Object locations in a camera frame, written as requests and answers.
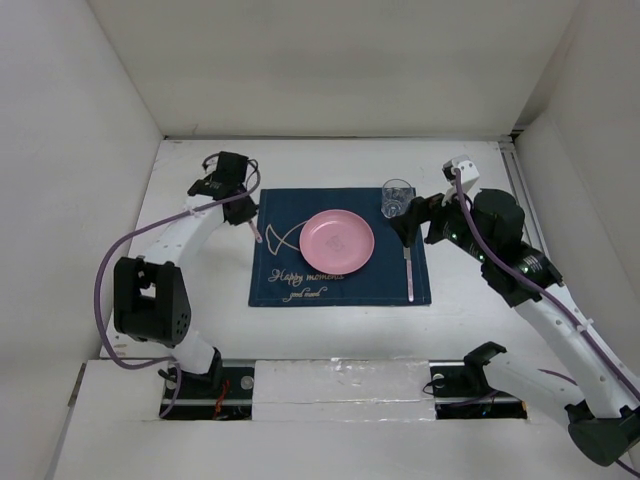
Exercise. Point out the navy fish placemat cloth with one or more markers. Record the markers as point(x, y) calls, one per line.
point(281, 277)

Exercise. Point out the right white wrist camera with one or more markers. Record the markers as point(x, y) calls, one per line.
point(460, 170)

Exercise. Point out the clear drinking glass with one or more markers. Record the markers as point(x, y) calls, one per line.
point(396, 197)

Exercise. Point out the pink handled knife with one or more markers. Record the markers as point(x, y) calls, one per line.
point(409, 274)

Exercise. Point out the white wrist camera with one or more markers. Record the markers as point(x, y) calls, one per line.
point(209, 164)
point(460, 170)

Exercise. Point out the pink plastic plate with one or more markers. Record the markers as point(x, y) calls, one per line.
point(336, 242)

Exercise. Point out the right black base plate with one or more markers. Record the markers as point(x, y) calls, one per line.
point(459, 395)

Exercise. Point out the pink handled fork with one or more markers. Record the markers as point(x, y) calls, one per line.
point(257, 235)

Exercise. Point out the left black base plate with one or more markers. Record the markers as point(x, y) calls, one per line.
point(197, 400)

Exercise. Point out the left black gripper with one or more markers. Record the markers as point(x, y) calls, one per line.
point(244, 215)

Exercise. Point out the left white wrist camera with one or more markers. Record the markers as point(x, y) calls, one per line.
point(209, 164)

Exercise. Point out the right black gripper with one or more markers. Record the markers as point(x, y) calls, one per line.
point(423, 209)

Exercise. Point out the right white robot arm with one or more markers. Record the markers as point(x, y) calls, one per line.
point(599, 404)

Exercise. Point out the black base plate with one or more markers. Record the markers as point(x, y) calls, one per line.
point(459, 395)
point(197, 400)

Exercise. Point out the aluminium rail right wall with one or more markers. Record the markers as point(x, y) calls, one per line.
point(532, 229)

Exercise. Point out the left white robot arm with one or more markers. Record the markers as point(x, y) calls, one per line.
point(151, 302)

